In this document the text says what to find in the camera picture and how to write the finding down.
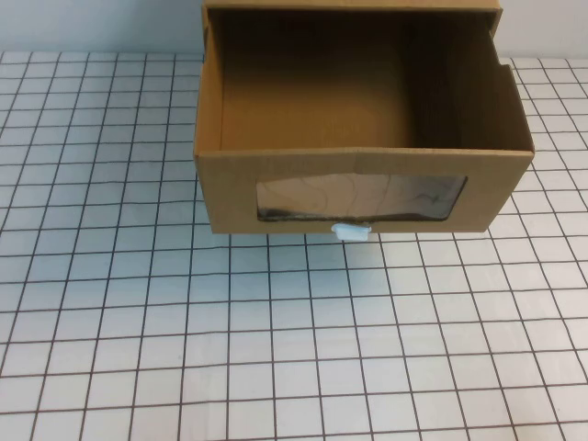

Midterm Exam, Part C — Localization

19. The brown cardboard shoe box drawer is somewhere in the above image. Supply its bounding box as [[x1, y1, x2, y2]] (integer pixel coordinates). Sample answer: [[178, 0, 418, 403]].
[[192, 6, 537, 238]]

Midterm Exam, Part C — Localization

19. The brown cardboard shoe box sleeve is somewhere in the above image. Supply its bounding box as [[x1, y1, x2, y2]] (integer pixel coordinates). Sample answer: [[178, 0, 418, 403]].
[[200, 0, 507, 13]]

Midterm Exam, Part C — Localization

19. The white plastic drawer pull tab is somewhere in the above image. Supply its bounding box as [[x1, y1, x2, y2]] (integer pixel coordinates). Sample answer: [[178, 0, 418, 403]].
[[331, 222, 372, 243]]

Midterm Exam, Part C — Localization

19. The white black-grid table cover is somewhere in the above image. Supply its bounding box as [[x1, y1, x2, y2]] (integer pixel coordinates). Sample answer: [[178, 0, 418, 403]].
[[0, 50, 588, 441]]

